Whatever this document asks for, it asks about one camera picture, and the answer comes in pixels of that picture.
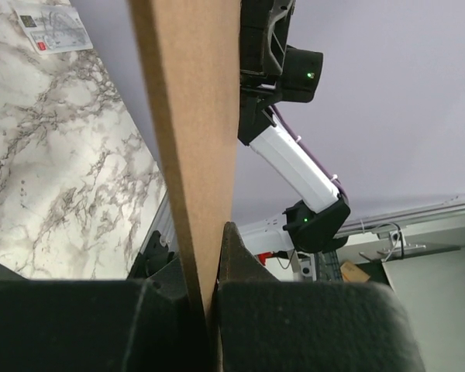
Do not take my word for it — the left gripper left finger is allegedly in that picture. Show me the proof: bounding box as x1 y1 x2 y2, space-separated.
0 260 209 371

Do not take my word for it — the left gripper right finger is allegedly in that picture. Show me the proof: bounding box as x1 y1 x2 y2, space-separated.
216 222 425 371

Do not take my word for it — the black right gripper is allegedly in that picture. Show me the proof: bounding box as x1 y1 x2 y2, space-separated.
239 0 295 88

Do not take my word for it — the aluminium rail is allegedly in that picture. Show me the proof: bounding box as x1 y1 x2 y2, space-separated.
336 195 465 238

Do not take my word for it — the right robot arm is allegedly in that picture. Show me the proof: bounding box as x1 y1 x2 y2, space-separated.
238 1 350 255

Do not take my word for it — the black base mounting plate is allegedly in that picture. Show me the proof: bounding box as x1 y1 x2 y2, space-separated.
127 230 177 279

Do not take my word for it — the brown backing board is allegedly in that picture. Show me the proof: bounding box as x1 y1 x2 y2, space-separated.
129 1 240 316

